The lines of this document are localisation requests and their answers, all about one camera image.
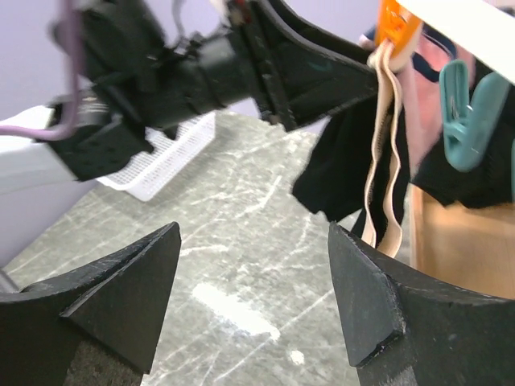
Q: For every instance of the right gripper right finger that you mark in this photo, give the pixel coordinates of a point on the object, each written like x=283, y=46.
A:
x=402, y=327

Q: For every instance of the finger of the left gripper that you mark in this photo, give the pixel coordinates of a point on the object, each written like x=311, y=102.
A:
x=320, y=73

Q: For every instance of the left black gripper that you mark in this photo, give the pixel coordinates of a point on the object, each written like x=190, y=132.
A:
x=138, y=82

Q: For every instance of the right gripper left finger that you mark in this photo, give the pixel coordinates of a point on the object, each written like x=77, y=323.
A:
x=95, y=325

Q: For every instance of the black boxer briefs tan waistband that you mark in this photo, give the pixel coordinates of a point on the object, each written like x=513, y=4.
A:
x=360, y=164

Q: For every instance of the pink underwear navy trim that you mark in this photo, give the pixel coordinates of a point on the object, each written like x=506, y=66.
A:
x=421, y=97

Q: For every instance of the white round clip hanger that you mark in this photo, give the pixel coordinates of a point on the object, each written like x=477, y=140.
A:
x=477, y=26

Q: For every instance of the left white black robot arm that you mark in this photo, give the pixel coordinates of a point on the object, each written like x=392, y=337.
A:
x=27, y=159

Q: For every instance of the white plastic basket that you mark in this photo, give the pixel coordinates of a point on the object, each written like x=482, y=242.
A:
x=147, y=174

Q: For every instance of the orange clothes peg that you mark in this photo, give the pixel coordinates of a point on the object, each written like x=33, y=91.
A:
x=399, y=30

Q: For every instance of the teal clothes peg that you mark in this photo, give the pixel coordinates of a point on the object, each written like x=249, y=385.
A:
x=469, y=118

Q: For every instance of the black hanging garment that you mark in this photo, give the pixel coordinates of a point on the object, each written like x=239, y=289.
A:
x=488, y=184

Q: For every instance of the wooden drying rack frame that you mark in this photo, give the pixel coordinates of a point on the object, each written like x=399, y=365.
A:
x=470, y=248

